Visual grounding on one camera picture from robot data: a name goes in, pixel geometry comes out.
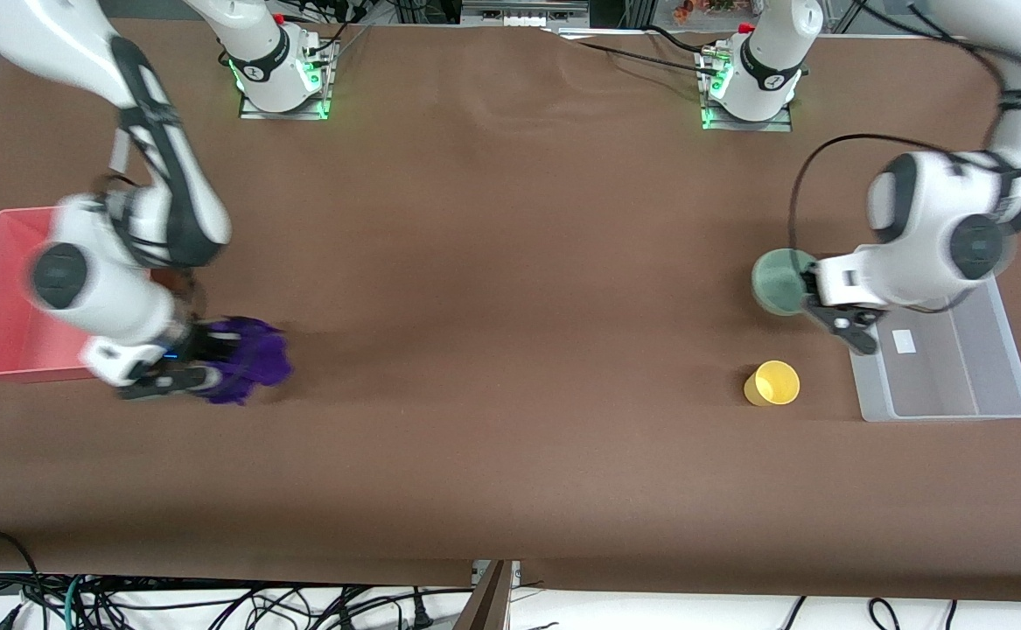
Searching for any pale green bowl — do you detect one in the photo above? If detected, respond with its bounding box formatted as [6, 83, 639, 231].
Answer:
[752, 248, 819, 317]

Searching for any purple cloth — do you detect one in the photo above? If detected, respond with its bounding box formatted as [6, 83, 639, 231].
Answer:
[199, 317, 294, 406]

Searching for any yellow cup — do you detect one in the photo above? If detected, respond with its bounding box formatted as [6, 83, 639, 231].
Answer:
[744, 360, 801, 408]

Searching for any pink plastic bin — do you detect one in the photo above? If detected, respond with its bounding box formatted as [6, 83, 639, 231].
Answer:
[0, 207, 196, 383]

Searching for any clear plastic bin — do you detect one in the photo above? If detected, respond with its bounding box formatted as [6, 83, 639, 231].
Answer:
[850, 280, 1021, 423]

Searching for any orange background clutter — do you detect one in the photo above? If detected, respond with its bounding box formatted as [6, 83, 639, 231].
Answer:
[672, 0, 738, 23]

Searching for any brown table cover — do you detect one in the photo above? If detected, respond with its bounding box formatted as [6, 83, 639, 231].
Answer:
[0, 16, 1021, 605]

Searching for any wooden beam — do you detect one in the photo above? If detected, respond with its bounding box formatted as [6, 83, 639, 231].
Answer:
[456, 560, 513, 630]

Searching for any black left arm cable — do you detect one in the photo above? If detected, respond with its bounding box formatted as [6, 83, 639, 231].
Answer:
[787, 0, 1021, 255]

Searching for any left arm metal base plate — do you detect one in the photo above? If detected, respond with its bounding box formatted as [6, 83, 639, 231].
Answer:
[700, 48, 794, 133]

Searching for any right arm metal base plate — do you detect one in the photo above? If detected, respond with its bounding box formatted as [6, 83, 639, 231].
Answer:
[239, 39, 333, 122]

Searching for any teal floor cable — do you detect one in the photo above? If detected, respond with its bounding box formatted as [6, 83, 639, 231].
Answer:
[62, 576, 87, 630]

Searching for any black base cable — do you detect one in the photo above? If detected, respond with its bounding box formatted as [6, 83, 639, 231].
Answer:
[644, 24, 719, 57]
[554, 29, 725, 80]
[313, 17, 375, 58]

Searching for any black plug cable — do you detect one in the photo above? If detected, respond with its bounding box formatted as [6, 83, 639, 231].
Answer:
[405, 588, 437, 630]

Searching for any small metal bracket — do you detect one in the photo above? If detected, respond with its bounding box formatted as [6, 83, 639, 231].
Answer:
[472, 560, 522, 589]

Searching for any aluminium frame rail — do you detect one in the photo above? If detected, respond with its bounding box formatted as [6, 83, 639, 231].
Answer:
[462, 0, 590, 27]

